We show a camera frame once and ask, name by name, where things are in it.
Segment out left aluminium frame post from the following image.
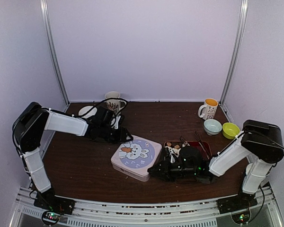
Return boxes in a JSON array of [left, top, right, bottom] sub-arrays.
[[40, 0, 70, 106]]

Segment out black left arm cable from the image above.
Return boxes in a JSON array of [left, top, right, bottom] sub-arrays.
[[81, 96, 128, 119]]

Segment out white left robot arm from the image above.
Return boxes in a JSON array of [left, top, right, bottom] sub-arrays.
[[12, 102, 133, 210]]

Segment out bunny print tin lid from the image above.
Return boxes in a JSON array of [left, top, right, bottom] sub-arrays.
[[111, 135, 162, 176]]

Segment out aluminium frame post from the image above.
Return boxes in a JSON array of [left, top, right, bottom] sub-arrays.
[[220, 0, 249, 106], [40, 0, 70, 106]]

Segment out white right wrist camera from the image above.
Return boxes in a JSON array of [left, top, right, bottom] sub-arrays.
[[165, 146, 181, 163]]

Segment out white bowl green rim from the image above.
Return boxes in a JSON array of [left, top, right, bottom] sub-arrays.
[[78, 105, 97, 119]]

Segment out lime green bowl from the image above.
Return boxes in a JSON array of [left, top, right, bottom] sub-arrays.
[[222, 122, 240, 140]]

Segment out white mug yellow inside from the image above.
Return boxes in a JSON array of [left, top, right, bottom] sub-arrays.
[[197, 98, 219, 120]]

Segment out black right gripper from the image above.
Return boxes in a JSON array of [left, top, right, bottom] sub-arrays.
[[148, 158, 198, 183]]

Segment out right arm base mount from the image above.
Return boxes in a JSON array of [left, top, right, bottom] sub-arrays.
[[217, 196, 258, 225]]

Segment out beige floral mug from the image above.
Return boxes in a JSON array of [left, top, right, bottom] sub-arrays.
[[105, 91, 128, 116]]

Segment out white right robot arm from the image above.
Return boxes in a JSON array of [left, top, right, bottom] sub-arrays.
[[148, 120, 284, 209]]

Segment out metal front rail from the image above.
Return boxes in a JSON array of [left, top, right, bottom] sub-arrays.
[[15, 186, 282, 227]]

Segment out metal serving tongs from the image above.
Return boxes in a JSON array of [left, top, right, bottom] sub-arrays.
[[179, 131, 212, 160]]

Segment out right aluminium frame post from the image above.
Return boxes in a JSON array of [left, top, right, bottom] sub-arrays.
[[220, 0, 249, 106]]

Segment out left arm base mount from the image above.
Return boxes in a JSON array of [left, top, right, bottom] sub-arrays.
[[34, 197, 75, 226]]

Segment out red chocolate tray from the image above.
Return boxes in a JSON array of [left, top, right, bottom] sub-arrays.
[[163, 140, 211, 160]]

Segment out light blue bowl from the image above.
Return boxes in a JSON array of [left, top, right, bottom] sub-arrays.
[[204, 119, 222, 136]]

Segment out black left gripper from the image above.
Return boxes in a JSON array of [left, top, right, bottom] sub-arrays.
[[99, 124, 134, 145]]

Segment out white divided tin box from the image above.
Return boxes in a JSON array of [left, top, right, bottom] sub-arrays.
[[113, 166, 150, 182]]

